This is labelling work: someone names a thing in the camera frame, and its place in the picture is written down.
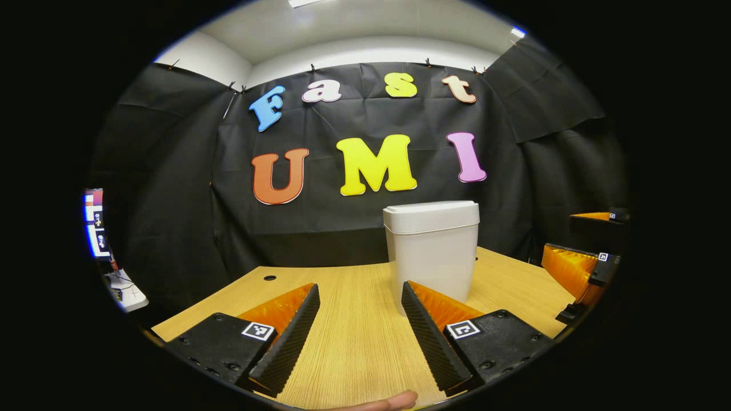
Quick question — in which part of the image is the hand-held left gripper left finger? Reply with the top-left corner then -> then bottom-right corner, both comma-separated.
164,283 -> 320,398

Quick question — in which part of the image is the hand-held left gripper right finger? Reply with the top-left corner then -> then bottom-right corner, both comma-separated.
401,280 -> 556,397

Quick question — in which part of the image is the white desktop garbage bin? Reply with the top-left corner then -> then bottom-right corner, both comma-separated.
383,200 -> 480,317

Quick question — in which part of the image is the wooden desktop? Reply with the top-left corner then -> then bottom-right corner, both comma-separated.
151,247 -> 577,410

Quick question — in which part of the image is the white side table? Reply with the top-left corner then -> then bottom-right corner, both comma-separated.
104,268 -> 150,313

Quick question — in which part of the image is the black backdrop cloth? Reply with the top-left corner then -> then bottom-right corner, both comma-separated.
91,34 -> 629,320

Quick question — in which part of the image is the computer monitor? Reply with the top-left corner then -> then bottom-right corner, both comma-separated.
84,188 -> 112,259

